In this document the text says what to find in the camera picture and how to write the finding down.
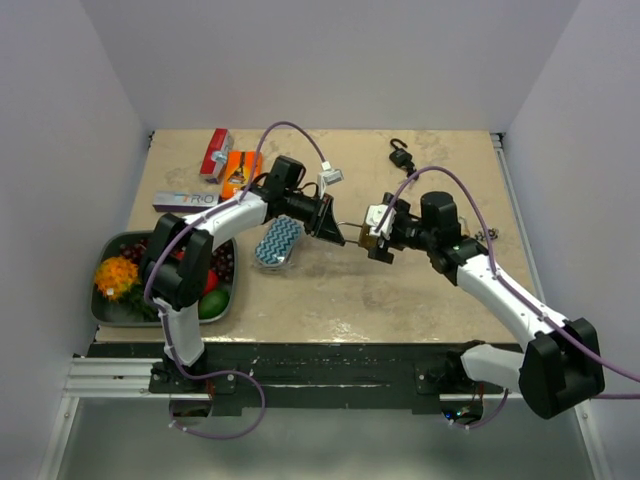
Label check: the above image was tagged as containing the purple white toothpaste box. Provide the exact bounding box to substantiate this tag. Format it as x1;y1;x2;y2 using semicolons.
152;191;219;213

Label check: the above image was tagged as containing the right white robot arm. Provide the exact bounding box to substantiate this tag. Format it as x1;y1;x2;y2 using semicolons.
363;191;605;419

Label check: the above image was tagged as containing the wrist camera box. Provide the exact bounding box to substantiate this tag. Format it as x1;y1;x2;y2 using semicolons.
364;192;396;240
316;161;344;197

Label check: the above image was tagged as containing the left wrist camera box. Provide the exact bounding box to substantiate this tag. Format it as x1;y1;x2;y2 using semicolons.
316;161;344;197

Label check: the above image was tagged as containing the aluminium rail frame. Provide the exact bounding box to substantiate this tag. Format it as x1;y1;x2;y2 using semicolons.
64;129;613;479

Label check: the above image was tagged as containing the green avocado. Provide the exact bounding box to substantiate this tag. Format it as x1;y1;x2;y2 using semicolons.
198;289;230;320

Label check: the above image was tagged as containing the dark grape bunch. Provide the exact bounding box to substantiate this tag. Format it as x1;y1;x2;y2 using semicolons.
119;237;236;283

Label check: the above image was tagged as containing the red box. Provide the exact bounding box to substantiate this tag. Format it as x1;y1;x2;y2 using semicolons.
199;128;234;184

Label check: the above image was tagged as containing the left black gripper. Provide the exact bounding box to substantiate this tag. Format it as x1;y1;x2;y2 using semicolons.
284;190;345;246

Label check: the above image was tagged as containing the brass padlock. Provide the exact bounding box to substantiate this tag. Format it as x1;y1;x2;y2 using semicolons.
338;221;377;250

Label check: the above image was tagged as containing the astronaut keychain with keys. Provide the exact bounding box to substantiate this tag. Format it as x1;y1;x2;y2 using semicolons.
474;228;499;242

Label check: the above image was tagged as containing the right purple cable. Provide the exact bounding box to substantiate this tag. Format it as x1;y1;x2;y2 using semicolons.
377;166;640;430

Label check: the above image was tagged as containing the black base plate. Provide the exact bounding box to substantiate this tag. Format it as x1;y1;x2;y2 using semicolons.
87;342;503;416

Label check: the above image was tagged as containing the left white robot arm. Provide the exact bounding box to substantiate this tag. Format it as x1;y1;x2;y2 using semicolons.
139;156;346;392

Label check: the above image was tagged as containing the red apple back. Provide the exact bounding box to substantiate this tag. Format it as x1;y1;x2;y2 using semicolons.
202;270;219;296

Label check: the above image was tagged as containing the orange razor package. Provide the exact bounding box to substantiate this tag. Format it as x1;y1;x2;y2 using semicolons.
220;150;263;200

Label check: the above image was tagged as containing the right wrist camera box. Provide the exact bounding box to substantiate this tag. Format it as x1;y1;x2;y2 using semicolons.
364;192;396;240

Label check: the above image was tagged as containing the grey fruit tray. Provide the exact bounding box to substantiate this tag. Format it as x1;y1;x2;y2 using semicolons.
91;231;238;328

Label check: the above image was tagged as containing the blue zigzag sponge pack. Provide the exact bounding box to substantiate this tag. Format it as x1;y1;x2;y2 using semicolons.
253;216;304;273

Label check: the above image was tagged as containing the orange flower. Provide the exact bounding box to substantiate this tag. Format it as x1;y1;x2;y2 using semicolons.
94;256;157;322

